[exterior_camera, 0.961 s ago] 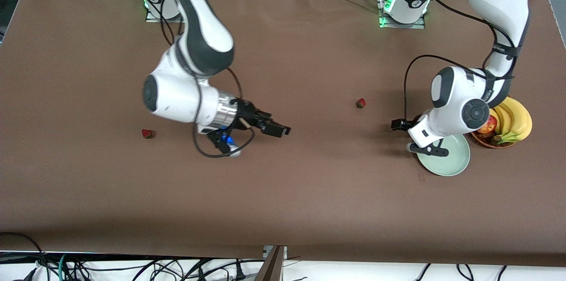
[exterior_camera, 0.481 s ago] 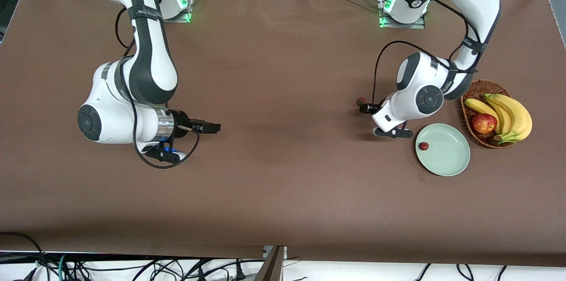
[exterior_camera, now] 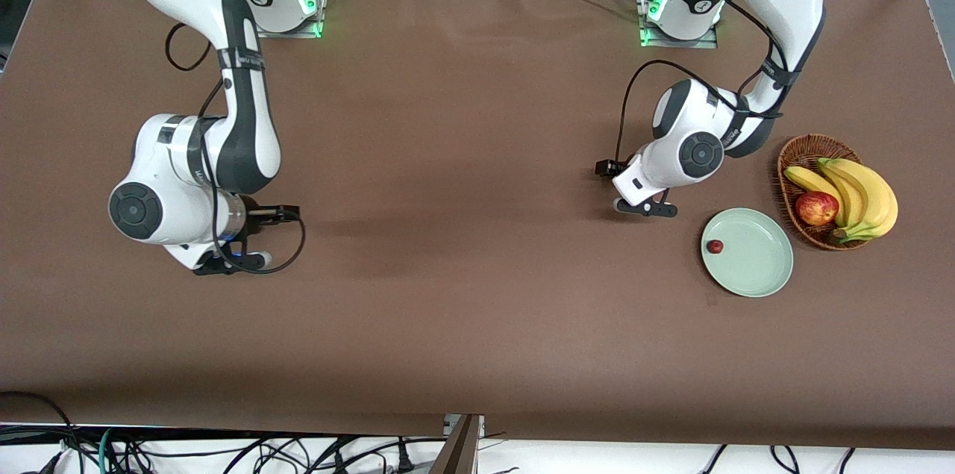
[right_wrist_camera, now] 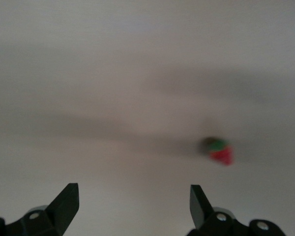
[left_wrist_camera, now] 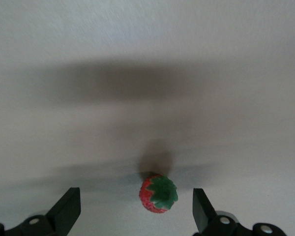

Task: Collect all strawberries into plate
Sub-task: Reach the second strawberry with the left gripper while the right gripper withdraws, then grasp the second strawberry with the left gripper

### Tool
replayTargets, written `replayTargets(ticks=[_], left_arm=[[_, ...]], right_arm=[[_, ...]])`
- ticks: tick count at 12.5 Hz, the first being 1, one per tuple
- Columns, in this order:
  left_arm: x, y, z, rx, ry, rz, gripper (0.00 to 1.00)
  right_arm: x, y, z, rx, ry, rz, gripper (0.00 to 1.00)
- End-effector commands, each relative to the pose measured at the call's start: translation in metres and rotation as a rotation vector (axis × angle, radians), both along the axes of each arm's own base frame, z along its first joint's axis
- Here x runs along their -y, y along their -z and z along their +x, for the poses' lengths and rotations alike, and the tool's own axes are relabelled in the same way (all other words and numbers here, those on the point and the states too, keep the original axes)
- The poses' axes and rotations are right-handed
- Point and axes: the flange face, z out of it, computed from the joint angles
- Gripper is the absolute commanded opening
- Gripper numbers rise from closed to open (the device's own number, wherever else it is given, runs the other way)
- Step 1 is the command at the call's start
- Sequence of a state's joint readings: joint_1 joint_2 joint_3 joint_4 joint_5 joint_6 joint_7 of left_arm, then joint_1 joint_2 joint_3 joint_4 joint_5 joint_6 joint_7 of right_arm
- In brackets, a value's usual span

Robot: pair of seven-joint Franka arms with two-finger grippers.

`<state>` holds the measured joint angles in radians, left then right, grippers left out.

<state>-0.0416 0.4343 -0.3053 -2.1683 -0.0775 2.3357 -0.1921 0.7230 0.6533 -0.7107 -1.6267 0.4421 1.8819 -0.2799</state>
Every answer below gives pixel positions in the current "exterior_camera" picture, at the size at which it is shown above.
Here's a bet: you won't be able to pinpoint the metal base plate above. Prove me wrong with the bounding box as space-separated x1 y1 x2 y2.
636 0 719 50
245 0 330 40

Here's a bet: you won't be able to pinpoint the thick black cable loop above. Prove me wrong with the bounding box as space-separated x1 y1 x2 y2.
0 390 87 474

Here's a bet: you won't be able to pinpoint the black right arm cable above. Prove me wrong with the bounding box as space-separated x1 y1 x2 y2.
164 22 307 275

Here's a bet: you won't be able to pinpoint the yellow banana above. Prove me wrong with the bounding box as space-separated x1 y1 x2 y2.
817 158 899 243
821 168 868 230
783 166 845 227

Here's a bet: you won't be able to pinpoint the brown table cover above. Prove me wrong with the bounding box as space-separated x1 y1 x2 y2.
0 0 955 451

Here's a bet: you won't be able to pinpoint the teal cable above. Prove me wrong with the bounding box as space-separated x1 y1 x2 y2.
97 427 124 474

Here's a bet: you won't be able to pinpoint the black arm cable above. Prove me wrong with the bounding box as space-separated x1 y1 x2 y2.
615 0 792 161
164 22 307 275

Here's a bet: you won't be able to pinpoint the red apple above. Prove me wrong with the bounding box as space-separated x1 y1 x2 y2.
795 191 840 228

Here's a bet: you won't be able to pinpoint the brown wicker basket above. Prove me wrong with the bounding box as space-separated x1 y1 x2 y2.
777 134 874 252

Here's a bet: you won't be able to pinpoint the brown wooden post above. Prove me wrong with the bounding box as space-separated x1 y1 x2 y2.
431 414 484 474

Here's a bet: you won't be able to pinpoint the tangled black cables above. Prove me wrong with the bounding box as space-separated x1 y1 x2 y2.
112 433 419 474

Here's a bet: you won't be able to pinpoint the pale green plate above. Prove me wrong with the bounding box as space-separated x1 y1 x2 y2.
700 208 795 299

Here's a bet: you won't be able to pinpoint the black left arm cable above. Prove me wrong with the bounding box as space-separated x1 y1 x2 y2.
615 0 792 161

